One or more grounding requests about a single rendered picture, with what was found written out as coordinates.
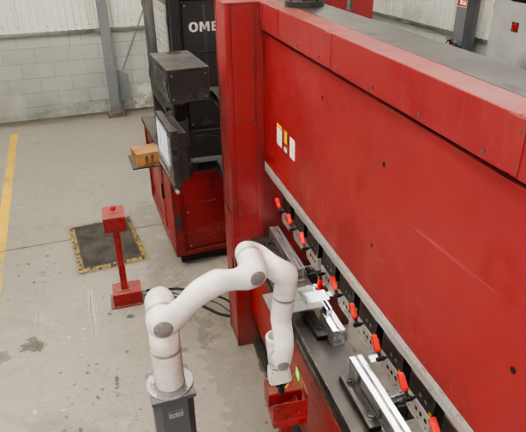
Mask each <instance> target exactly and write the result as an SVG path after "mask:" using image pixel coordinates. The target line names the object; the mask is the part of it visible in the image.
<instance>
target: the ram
mask: <svg viewBox="0 0 526 432"><path fill-rule="evenodd" d="M263 39H264V116H265V162H266V163H267V164H268V165H269V167H270V168H271V169H272V171H273V172H274V173H275V175H276V176H277V177H278V179H279V180H280V182H281V183H282V184H283V185H284V186H285V188H286V189H287V190H288V191H289V193H290V194H291V195H292V197H293V198H294V199H295V201H296V202H297V203H298V205H299V206H300V207H301V209H302V210H303V212H304V213H305V214H306V215H307V216H308V217H309V219H310V220H311V221H312V223H313V224H314V225H315V227H316V228H317V229H318V231H319V232H320V234H321V235H322V236H323V237H324V239H325V240H326V241H327V242H328V243H329V245H330V246H331V247H332V249H333V250H334V251H335V253H336V254H337V255H338V257H339V258H340V259H341V261H342V262H343V263H344V265H345V266H346V267H347V268H348V269H349V270H350V272H351V273H352V275H353V276H354V277H355V278H356V280H357V281H358V283H359V284H360V285H361V287H362V288H363V289H364V291H365V292H366V293H367V294H368V295H369V297H370V298H371V299H372V300H373V302H374V303H375V305H376V306H377V307H378V309H379V310H380V311H381V313H382V314H383V315H384V317H385V318H386V319H387V320H388V321H389V322H390V324H391V325H392V327H393V328H394V329H395V330H396V332H397V333H398V335H399V336H400V337H401V339H402V340H403V341H404V343H405V344H406V345H407V346H408V347H409V349H410V350H411V351H412V352H413V354H414V355H415V357H416V358H417V359H418V361H419V362H420V363H421V365H422V366H423V367H424V369H425V370H426V371H427V372H428V373H429V374H430V376H431V377H432V378H433V380H434V381H435V383H436V384H437V385H438V386H439V388H440V389H441V391H442V392H443V393H444V394H445V396H446V397H447V398H448V399H449V400H450V402H451V403H452V404H453V406H454V407H455V408H456V410H457V411H458V413H459V414H460V415H461V416H462V418H463V419H464V421H465V422H466V423H467V424H468V425H469V426H470V428H471V429H472V430H473V432H526V184H524V183H521V182H520V181H518V180H516V178H514V177H512V176H510V174H509V173H505V172H503V171H502V170H500V169H498V168H497V167H495V166H493V165H491V164H489V163H488V162H487V161H485V160H483V159H481V158H479V157H478V156H476V155H474V154H473V153H471V152H469V151H468V150H466V149H464V148H463V147H460V146H459V145H458V144H456V143H454V142H453V141H450V140H449V139H447V138H445V137H444V136H443V135H440V134H439V133H437V132H435V131H434V130H432V129H430V128H429V127H427V126H425V125H424V124H422V123H419V122H418V121H416V120H415V119H414V118H412V117H410V116H408V115H406V114H404V113H403V112H401V111H400V110H398V109H396V108H395V107H393V106H391V105H389V104H387V103H386V102H385V101H383V100H381V99H379V98H377V97H375V96H374V95H372V94H371V93H369V92H367V91H365V90H364V89H362V88H360V87H358V86H357V85H356V84H354V83H352V82H350V81H348V80H346V79H345V78H343V77H342V76H341V75H338V74H336V73H335V72H333V71H331V70H330V69H328V68H327V67H325V66H323V65H321V64H320V63H317V62H316V61H314V60H313V59H311V58H310V57H307V56H306V55H304V54H302V53H301V52H299V51H297V50H296V49H294V48H292V47H291V46H289V45H287V44H285V43H284V42H282V41H281V40H279V39H277V38H275V37H273V36H272V35H271V34H269V33H263ZM277 123H278V124H279V125H280V126H281V127H282V148H281V146H279V144H277ZM284 131H286V132H287V145H286V144H285V143H284ZM290 137H291V138H292V139H293V140H294V141H295V162H294V161H293V160H292V159H291V158H290ZM284 145H285V146H286V147H287V153H286V152H285V151H284ZM265 171H266V172H267V174H268V175H269V176H270V178H271V179H272V180H273V182H274V183H275V184H276V185H277V187H278V188H279V190H280V191H281V192H282V194H283V195H284V197H285V198H286V199H287V201H288V202H289V203H290V205H291V206H292V207H293V208H294V210H295V211H296V213H297V214H298V215H299V217H300V218H301V219H302V221H303V222H304V224H305V225H306V226H307V228H308V229H309V230H310V231H311V233H312V234H313V235H314V237H315V238H316V240H317V241H318V242H319V244H320V245H321V247H322V248H323V249H324V251H325V252H326V253H327V254H328V255H329V257H330V258H331V260H332V261H333V263H334V264H335V265H336V267H337V268H338V270H339V271H340V272H341V274H342V275H343V276H344V277H345V278H346V280H347V281H348V282H349V284H350V286H351V287H352V288H353V290H354V291H355V292H356V294H357V295H358V297H359V298H360V299H361V300H362V301H363V303H364V304H365V305H366V307H367V308H368V310H369V311H370V313H371V314H372V315H373V317H374V318H375V320H376V321H377V322H378V323H379V324H380V326H381V327H382V328H383V330H384V331H385V332H386V334H387V335H388V337H389V338H390V340H391V341H392V343H393V344H394V345H395V346H396V347H397V349H398V350H399V351H400V353H401V354H402V355H403V357H404V358H405V360H406V361H407V362H408V364H409V366H410V367H411V368H412V369H413V370H414V371H415V373H416V374H417V376H418V377H419V378H420V380H421V381H422V383H423V384H424V385H425V387H426V388H427V390H428V391H429V392H430V393H431V394H432V396H433V397H434V399H435V400H436V401H437V403H438V404H439V406H440V407H441V408H442V410H443V411H444V412H445V414H446V415H447V416H448V417H449V419H450V420H451V422H452V423H453V424H454V426H455V427H456V428H457V430H458V431H459V432H465V431H464V429H463V428H462V426H461V425H460V424H459V422H458V421H457V419H456V418H455V417H454V416H453V415H452V414H451V412H450V411H449V409H448V408H447V407H446V405H445V404H444V402H443V401H442V400H441V398H440V397H439V395H438V394H437V393H436V392H435V391H434V390H433V388H432V387H431V386H430V384H429V383H428V382H427V380H426V379H425V377H424V376H423V375H422V373H421V372H420V370H419V369H418V368H417V367H416V366H415V364H414V363H413V362H412V360H411V359H410V358H409V356H408V355H407V353H406V352H405V351H404V349H403V348H402V347H401V345H400V344H399V343H398V342H397V341H396V339H395V338H394V337H393V335H392V334H391V332H390V331H389V330H388V328H387V327H386V325H385V324H384V323H383V321H382V320H381V319H380V318H379V317H378V315H377V314H376V313H375V311H374V310H373V308H372V307H371V306H370V304H369V303H368V302H367V300H366V299H365V298H364V296H363V295H362V294H361V293H360V292H359V290H358V289H357V288H356V286H355V285H354V283H353V282H352V281H351V279H350V278H349V276H348V275H347V274H346V272H345V271H344V270H343V269H342V268H341V266H340V265H339V264H338V262H337V261H336V259H335V258H334V257H333V256H332V254H331V253H330V251H329V250H328V249H327V247H326V246H325V245H324V244H323V243H322V241H321V240H320V238H319V237H318V236H317V234H316V233H315V232H314V230H313V229H312V227H311V226H310V225H309V223H308V222H307V221H306V220H305V219H304V217H303V216H302V214H301V213H300V212H299V211H298V209H297V208H296V206H295V205H294V204H293V202H292V201H291V200H290V198H289V197H288V196H287V195H286V194H285V192H284V191H283V189H282V188H281V187H280V185H279V184H278V182H277V181H276V180H275V178H274V177H273V176H272V174H271V173H270V172H269V170H267V168H266V167H265Z"/></svg>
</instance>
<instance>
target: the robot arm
mask: <svg viewBox="0 0 526 432"><path fill-rule="evenodd" d="M235 257H236V262H237V265H238V266H237V267H235V268H233V269H213V270H211V271H209V272H207V273H205V274H203V275H201V276H200V277H199V278H197V279H195V280H194V281H192V282H191V283H190V284H189V285H188V286H187V287H186V288H185V289H184V290H183V291H182V293H181V294H180V295H179V296H178V297H177V298H176V299H175V297H174V295H173V293H172V292H171V291H170V290H169V289H168V288H166V287H163V286H158V287H154V288H152V289H151V290H150V291H149V292H148V293H147V294H146V297H145V302H144V306H145V317H146V328H147V331H148V339H149V345H150V352H151V358H152V369H153V373H152V374H151V375H150V376H149V378H148V379H147V382H146V390H147V391H148V393H149V394H150V395H151V396H152V397H153V398H155V399H157V400H161V401H172V400H176V399H180V398H181V397H183V396H184V395H186V394H187V393H188V392H189V391H190V389H191V388H192V386H193V382H194V380H193V376H192V374H191V372H190V371H189V370H188V369H186V368H184V367H183V364H182V349H181V340H180V333H179V330H180V329H181V328H182V327H183V326H184V325H185V324H186V322H187V321H188V320H189V319H190V318H191V317H192V316H193V315H194V313H195V312H196V311H197V310H198V309H200V308H201V307H202V306H203V305H204V304H206V303H208V302H209V301H211V300H213V299H214V298H216V297H218V296H220V295H222V294H224V293H226V292H228V291H248V290H253V289H255V288H257V287H259V286H260V285H262V284H263V283H264V282H265V281H266V278H268V279H269V280H271V281H272V282H273V283H274V289H273V295H272V309H271V325H272V330H271V331H269V332H268V333H267V334H266V350H267V357H268V366H267V378H268V380H269V382H268V386H269V387H276V388H277V389H278V393H280V396H281V395H282V394H283V395H284V392H285V390H284V388H285V386H286V385H287V384H288V383H289V382H292V376H291V371H290V364H291V361H292V357H293V351H294V334H293V327H292V315H293V309H294V304H295V299H296V288H297V282H298V272H297V269H296V267H295V266H294V265H293V264H292V263H290V262H288V261H286V260H284V259H282V258H280V257H278V256H277V255H275V254H273V252H271V250H269V249H267V248H266V247H265V246H263V245H261V244H259V243H256V242H253V241H243V242H241V243H239V244H238V245H237V246H236V250H235Z"/></svg>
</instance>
